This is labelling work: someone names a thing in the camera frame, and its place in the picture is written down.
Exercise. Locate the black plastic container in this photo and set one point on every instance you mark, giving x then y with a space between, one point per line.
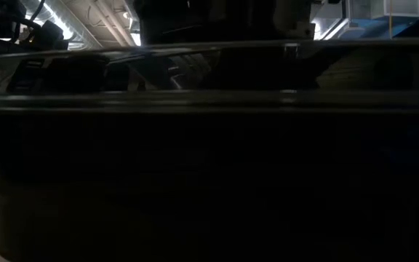
195 163

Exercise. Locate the bright ceiling light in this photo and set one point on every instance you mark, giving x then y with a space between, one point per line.
136 39

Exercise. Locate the blue ceiling beam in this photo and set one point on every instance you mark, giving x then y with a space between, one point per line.
373 27

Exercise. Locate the grey ceiling unit box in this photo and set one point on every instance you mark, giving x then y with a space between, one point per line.
384 8

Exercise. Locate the ribbed silver ceiling duct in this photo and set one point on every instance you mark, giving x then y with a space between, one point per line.
82 32

